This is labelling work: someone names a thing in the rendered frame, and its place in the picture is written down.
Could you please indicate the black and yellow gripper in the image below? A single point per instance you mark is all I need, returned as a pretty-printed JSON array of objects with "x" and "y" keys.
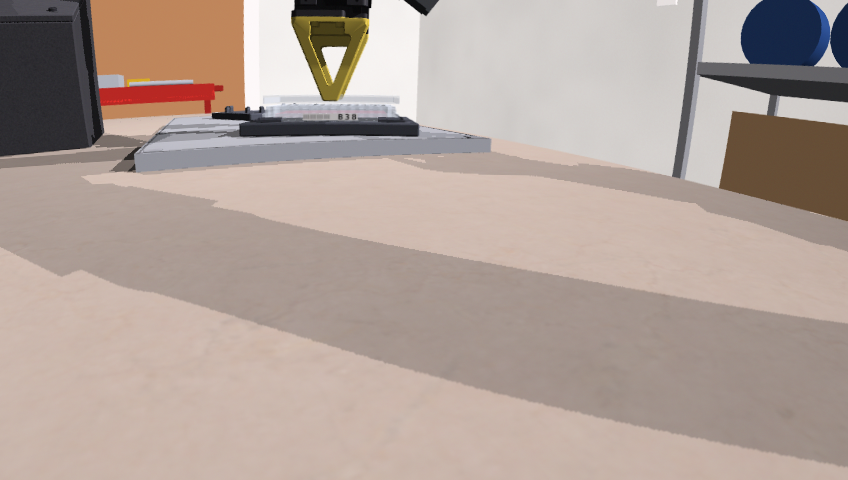
[{"x": 324, "y": 27}]

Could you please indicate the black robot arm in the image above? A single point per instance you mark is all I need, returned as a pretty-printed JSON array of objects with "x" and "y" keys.
[{"x": 422, "y": 6}]

